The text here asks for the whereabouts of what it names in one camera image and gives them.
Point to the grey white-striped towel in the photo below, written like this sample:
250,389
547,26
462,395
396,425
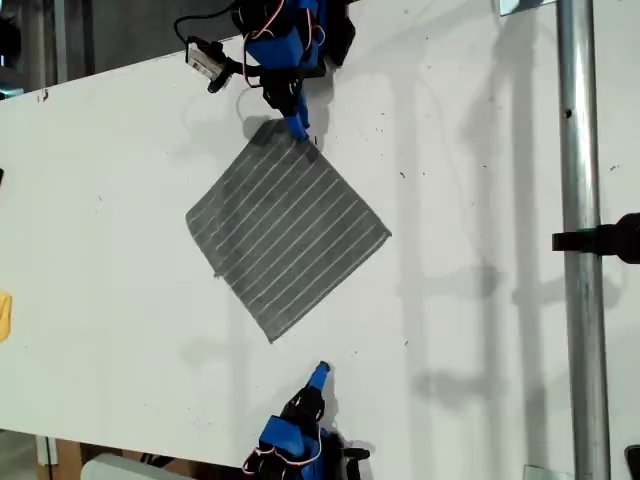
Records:
285,235

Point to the grey metal bar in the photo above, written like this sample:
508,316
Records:
60,40

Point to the white table leg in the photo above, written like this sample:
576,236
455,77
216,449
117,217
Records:
46,450

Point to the black round object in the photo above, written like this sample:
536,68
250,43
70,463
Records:
9,42

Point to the black clamp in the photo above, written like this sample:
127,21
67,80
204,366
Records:
600,240

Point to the yellow object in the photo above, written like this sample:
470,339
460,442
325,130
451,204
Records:
5,317

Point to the black camera stalk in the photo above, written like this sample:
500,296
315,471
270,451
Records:
226,72

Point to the steel post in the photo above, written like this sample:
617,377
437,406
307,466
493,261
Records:
580,150

